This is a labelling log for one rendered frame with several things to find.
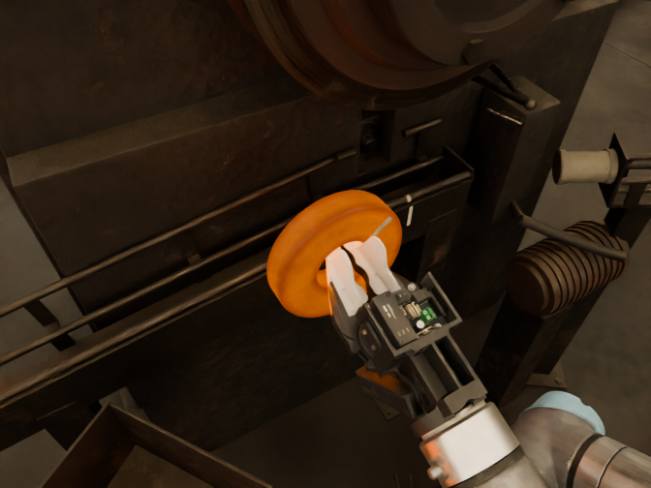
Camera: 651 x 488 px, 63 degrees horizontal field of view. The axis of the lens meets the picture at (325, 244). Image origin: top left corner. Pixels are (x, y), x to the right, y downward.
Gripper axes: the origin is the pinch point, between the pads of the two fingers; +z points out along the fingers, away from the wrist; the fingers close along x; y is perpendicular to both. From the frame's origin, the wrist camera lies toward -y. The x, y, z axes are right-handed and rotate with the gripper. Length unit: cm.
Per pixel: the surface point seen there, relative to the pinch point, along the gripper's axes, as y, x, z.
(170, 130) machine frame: -3.5, 9.4, 23.9
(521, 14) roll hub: 15.3, -23.7, 9.0
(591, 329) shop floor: -83, -84, -20
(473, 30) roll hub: 15.2, -17.5, 8.9
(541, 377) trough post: -81, -61, -23
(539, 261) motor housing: -31, -44, -5
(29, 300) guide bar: -18.1, 32.6, 17.0
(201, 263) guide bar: -21.1, 11.0, 14.2
